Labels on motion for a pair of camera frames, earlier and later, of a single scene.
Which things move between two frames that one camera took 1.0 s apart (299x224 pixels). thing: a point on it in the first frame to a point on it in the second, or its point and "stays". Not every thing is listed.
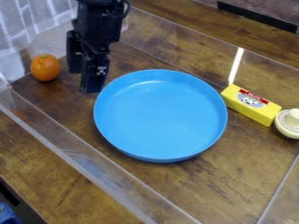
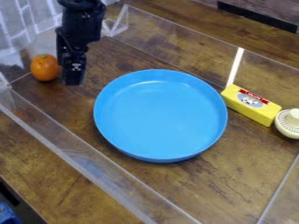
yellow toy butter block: (249, 104) stays
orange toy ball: (44, 67) stays
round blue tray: (160, 115) stays
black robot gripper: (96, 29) to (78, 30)
